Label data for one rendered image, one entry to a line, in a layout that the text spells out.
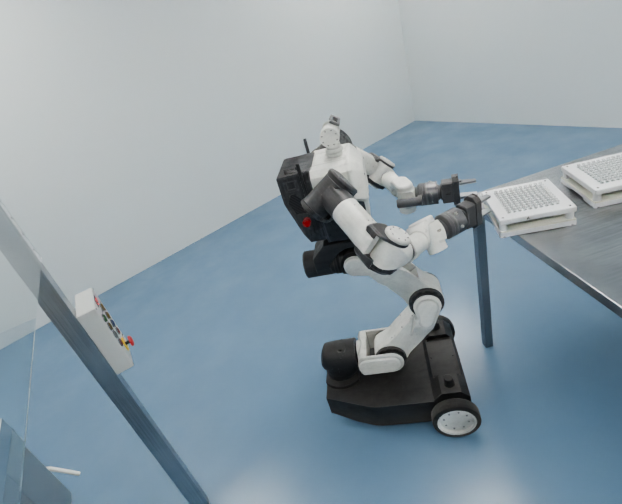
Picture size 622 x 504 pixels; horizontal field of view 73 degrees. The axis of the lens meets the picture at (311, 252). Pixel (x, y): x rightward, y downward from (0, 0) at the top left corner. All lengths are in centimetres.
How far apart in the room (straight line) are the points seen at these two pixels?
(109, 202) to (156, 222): 45
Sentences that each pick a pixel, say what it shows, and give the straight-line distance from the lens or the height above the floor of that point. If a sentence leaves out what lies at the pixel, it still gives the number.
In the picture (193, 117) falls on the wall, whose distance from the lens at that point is 428.
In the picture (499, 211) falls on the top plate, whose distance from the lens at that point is 165.
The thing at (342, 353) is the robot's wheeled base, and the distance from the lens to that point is 200.
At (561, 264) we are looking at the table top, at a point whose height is 86.
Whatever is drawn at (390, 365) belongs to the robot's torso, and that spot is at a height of 28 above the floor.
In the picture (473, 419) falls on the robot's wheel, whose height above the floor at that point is 10.
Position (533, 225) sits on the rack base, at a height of 88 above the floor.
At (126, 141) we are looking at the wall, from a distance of 410.
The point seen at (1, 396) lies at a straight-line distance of 79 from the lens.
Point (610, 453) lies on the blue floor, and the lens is 211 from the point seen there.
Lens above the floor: 173
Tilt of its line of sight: 30 degrees down
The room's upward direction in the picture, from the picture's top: 18 degrees counter-clockwise
